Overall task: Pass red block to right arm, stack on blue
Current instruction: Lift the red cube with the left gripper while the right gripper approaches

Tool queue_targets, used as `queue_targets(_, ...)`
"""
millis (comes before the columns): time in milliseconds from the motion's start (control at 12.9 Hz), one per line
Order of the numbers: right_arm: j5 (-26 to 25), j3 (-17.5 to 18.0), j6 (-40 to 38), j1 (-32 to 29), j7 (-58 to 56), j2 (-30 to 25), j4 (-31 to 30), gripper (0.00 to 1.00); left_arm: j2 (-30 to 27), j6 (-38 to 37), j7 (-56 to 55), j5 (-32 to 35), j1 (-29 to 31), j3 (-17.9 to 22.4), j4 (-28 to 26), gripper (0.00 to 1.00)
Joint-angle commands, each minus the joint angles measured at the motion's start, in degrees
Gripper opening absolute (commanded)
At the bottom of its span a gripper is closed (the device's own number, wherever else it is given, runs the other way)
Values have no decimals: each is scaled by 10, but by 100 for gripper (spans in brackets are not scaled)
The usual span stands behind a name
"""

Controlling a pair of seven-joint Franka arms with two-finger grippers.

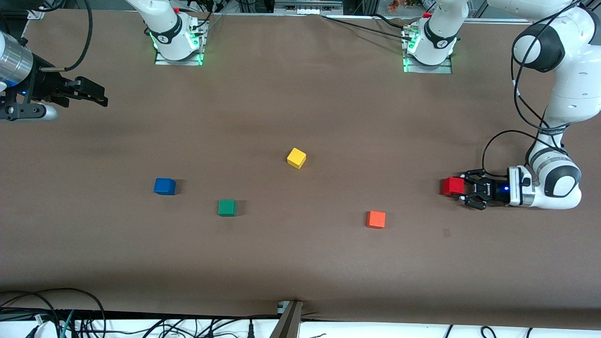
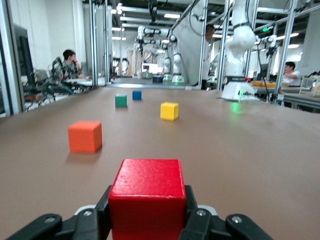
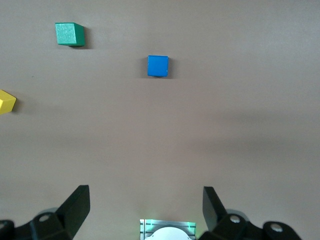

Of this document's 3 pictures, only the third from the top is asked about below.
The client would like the yellow wooden block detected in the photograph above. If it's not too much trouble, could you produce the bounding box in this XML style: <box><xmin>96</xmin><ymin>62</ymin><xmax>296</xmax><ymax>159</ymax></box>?
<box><xmin>0</xmin><ymin>89</ymin><xmax>17</xmax><ymax>116</ymax></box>

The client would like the green wooden block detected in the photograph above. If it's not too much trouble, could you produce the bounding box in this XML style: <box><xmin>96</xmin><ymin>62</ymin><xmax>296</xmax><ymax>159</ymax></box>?
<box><xmin>54</xmin><ymin>22</ymin><xmax>86</xmax><ymax>48</ymax></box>

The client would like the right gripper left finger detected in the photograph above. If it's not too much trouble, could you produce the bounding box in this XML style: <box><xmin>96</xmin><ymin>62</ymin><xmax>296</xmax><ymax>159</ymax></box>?
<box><xmin>0</xmin><ymin>184</ymin><xmax>91</xmax><ymax>240</ymax></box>

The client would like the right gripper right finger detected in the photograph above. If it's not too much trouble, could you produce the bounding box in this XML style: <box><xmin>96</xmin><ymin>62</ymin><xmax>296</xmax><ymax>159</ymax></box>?
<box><xmin>198</xmin><ymin>186</ymin><xmax>304</xmax><ymax>240</ymax></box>

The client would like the blue wooden block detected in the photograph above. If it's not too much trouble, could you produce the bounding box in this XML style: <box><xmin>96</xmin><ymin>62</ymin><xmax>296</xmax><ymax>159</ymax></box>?
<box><xmin>147</xmin><ymin>55</ymin><xmax>170</xmax><ymax>78</ymax></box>

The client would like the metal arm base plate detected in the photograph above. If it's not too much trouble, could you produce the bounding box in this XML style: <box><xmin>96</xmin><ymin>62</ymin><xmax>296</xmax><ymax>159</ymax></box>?
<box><xmin>139</xmin><ymin>219</ymin><xmax>197</xmax><ymax>240</ymax></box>

